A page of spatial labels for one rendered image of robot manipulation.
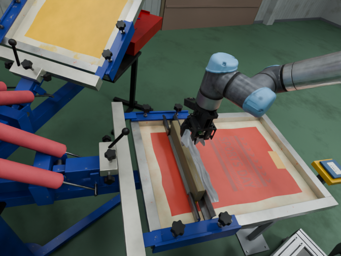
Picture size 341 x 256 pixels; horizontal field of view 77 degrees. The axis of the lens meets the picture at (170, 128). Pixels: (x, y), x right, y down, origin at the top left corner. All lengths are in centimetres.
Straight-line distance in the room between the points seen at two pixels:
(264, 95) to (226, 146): 59
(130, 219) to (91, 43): 85
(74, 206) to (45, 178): 118
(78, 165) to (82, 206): 111
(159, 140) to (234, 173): 37
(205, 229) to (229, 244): 117
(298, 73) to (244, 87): 14
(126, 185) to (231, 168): 49
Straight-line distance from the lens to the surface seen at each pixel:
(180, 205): 85
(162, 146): 100
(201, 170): 95
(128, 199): 74
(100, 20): 128
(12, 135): 81
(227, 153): 107
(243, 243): 200
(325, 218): 258
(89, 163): 82
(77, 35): 126
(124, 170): 80
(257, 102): 55
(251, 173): 106
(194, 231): 78
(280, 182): 111
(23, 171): 74
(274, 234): 217
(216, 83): 59
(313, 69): 63
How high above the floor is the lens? 170
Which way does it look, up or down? 43 degrees down
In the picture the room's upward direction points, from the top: 14 degrees clockwise
